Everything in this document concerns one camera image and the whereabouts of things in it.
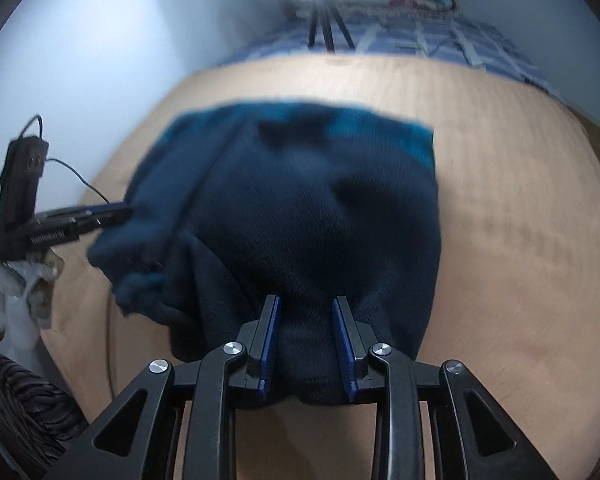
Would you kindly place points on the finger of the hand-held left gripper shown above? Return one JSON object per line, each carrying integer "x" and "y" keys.
{"x": 110, "y": 212}

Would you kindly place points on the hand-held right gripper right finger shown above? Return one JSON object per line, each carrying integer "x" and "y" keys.
{"x": 342, "y": 345}

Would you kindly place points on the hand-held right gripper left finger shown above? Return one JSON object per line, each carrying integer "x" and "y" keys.
{"x": 270, "y": 345}

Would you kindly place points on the teal plaid fleece shirt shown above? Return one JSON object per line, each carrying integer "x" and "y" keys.
{"x": 305, "y": 210}

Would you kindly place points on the person's left hand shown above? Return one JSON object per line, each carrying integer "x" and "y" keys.
{"x": 10, "y": 310}

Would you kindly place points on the person's striped pants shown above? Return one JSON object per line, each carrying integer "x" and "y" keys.
{"x": 20, "y": 400}

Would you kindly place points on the blue patterned bedsheet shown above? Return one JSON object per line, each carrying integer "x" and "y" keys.
{"x": 430, "y": 40}

